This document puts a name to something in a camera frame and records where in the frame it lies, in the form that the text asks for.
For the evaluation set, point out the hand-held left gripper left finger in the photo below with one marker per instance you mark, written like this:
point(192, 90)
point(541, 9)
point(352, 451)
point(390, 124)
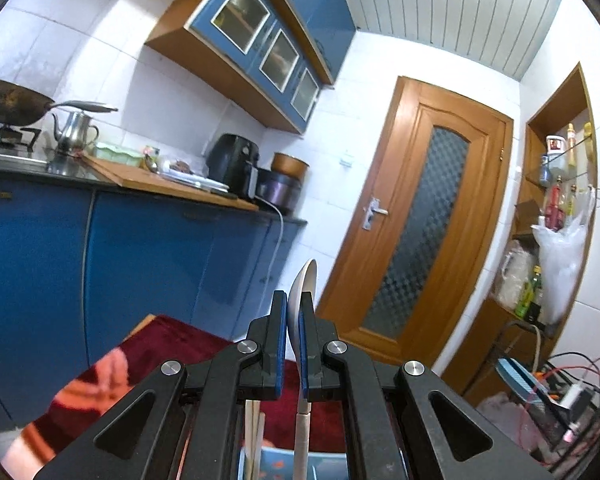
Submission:
point(280, 350)

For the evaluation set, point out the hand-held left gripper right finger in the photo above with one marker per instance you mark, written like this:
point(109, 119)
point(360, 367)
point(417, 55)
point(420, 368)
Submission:
point(304, 350)

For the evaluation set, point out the wooden chopstick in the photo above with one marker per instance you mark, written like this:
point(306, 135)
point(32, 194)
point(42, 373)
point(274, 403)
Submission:
point(261, 445)
point(250, 440)

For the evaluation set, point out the light blue utensil organizer box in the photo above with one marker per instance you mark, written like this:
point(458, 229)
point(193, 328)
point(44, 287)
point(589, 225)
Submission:
point(277, 465)

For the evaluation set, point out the wooden door with glass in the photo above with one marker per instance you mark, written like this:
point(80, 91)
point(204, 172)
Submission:
point(380, 300)

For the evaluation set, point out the red floral printed blanket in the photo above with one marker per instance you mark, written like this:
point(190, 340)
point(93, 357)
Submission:
point(180, 345)

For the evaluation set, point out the dark rice cooker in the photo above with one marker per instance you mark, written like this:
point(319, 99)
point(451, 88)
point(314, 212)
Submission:
point(280, 192)

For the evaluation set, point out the blue lower kitchen cabinet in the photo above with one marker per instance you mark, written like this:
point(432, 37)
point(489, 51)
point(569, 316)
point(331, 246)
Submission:
point(145, 260)

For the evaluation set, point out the brown pot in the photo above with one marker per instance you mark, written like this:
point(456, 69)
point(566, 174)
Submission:
point(290, 164)

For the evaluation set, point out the wooden cutting board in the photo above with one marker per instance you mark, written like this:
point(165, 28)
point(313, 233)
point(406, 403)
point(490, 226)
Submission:
point(180, 187)

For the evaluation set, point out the black air fryer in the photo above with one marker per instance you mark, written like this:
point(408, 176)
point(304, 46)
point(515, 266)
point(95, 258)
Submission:
point(230, 162)

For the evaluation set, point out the tray with food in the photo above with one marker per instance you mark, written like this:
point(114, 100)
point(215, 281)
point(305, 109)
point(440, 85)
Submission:
point(190, 175)

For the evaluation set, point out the blue striped pad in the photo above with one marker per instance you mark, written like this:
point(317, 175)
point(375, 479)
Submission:
point(522, 377)

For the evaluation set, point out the small jar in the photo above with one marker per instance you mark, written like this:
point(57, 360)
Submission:
point(151, 157)

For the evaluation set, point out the green container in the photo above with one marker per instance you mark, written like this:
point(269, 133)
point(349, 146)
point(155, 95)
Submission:
point(117, 155)

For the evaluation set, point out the white plastic bag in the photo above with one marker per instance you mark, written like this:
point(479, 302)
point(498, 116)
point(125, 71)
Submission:
point(562, 260)

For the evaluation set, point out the white charger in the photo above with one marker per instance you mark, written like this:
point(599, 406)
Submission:
point(575, 397)

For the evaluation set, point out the steel kettle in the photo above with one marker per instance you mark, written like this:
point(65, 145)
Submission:
point(75, 132)

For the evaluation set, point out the gas stove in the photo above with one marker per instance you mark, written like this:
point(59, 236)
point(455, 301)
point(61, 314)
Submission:
point(10, 140)

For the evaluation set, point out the dark metal wok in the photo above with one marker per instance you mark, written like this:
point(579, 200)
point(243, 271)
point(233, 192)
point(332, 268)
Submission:
point(10, 105)

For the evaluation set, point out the white wall switch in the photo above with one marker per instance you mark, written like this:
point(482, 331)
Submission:
point(347, 161)

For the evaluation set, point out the wall alcove shelf with bottles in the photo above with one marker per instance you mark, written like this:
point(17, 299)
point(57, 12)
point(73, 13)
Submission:
point(555, 180)

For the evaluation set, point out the blue upper wall cabinet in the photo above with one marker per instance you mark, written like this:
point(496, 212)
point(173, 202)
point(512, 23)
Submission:
point(280, 20)

